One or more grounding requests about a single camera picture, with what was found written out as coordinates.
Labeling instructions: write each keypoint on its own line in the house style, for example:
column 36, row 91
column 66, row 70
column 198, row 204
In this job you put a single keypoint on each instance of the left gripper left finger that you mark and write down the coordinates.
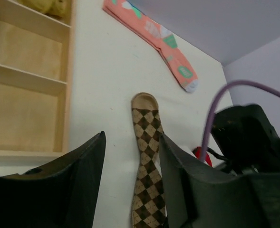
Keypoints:
column 59, row 194

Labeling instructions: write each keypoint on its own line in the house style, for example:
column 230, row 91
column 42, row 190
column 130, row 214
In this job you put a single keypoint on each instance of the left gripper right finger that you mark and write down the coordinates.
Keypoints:
column 199, row 196

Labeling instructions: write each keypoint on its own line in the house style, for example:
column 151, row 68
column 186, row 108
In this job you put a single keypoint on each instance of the brown argyle sock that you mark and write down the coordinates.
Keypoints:
column 148, row 207

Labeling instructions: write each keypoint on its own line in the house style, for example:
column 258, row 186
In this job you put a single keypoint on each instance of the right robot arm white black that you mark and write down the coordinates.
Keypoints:
column 248, row 141

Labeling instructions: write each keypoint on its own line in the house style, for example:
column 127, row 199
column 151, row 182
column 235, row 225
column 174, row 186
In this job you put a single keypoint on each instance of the wooden compartment tray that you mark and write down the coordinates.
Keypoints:
column 36, row 71

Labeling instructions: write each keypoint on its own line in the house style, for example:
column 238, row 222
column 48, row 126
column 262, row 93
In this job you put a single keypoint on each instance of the pink patterned sock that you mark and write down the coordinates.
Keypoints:
column 157, row 36

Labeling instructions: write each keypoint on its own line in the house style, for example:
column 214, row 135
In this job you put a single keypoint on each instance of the tan rolled sock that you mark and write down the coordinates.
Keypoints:
column 56, row 8

